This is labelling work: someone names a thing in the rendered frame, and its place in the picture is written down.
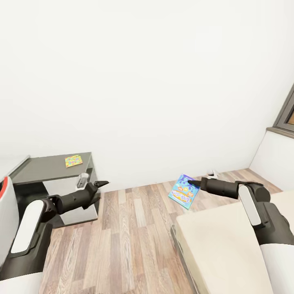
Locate jigsaw puzzle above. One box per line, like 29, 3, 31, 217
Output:
65, 156, 82, 168

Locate board game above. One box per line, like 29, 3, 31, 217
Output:
168, 174, 200, 210

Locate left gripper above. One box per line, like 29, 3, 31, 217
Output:
70, 181, 109, 210

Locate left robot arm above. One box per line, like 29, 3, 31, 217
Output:
0, 173, 109, 294

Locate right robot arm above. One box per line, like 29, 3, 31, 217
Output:
187, 168, 294, 294

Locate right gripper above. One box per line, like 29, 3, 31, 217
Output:
187, 177, 226, 197

